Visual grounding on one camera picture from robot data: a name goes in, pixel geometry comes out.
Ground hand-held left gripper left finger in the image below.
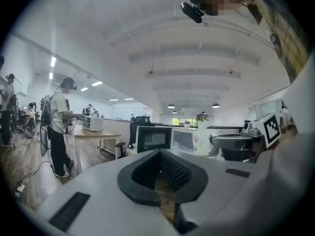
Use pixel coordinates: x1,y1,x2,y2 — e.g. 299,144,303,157
39,149,183,236

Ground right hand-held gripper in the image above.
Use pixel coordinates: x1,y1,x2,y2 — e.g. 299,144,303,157
210,111,282,162

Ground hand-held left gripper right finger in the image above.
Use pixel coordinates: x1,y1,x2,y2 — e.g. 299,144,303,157
159,149,265,233

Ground white mug with print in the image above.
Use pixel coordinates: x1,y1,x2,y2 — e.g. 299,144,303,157
195,129,220,157

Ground white microwave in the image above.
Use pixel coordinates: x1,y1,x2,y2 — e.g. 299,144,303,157
135,125,200,157

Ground purple flower potted plant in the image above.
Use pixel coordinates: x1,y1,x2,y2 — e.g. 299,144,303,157
195,113,210,130

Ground window with green view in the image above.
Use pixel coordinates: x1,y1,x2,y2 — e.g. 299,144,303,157
171,118,198,128

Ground wooden table with white legs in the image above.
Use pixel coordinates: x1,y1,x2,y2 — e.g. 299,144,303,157
73,124,122,174

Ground white countertop oven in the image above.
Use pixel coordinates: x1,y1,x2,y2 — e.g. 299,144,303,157
82,116,104,132

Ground black office chair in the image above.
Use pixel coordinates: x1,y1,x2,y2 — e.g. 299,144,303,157
115,116,155,160

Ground white power strip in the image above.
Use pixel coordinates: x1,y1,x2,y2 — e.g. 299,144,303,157
14,183,26,197

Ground person's plaid shirt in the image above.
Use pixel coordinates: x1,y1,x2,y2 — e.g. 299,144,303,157
242,0,310,83

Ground ceiling light panels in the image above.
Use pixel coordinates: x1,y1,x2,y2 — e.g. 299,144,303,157
48,56,135,102

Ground black head-mounted camera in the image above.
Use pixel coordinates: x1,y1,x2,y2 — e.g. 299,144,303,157
181,1,205,24

